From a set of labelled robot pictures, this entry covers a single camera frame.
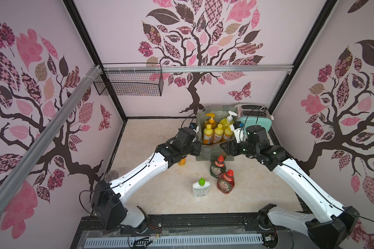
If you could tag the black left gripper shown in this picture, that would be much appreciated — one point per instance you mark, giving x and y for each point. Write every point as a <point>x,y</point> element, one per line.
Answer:
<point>198,147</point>

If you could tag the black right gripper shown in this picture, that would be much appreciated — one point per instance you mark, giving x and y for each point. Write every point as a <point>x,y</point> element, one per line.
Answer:
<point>229,148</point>

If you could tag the orange bottle yellow cap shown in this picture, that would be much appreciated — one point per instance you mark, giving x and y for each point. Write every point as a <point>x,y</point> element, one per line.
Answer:
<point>207,134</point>
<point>182,162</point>
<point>218,134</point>
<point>228,134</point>

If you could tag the grey-green shopping bag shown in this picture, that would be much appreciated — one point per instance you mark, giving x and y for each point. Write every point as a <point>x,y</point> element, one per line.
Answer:
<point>213,151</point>

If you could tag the large yellow dish soap bottle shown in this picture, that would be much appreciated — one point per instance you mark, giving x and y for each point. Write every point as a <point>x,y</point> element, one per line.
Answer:
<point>229,120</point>

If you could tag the orange pump soap bottle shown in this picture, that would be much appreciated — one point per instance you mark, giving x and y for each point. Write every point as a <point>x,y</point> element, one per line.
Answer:
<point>211,121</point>

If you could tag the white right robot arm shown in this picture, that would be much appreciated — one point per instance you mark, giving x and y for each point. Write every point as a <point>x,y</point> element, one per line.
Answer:
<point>329,222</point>

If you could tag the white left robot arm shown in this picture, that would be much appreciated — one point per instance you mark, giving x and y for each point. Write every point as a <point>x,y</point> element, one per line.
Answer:
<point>109,199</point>

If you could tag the dark green bottle red cap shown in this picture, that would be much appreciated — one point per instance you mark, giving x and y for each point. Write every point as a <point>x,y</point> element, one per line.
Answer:
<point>217,167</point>

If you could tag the mint green toaster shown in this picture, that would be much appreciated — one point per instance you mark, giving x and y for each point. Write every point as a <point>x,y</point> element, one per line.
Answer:
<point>254,115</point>

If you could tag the white bottle green cap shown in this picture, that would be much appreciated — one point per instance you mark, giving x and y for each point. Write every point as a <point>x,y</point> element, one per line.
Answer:
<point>200,188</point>

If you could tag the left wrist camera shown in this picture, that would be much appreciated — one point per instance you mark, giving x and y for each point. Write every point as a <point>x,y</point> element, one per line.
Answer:
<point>188,135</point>

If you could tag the black wire basket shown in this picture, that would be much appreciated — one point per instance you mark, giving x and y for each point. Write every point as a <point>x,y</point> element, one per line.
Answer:
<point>130,79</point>

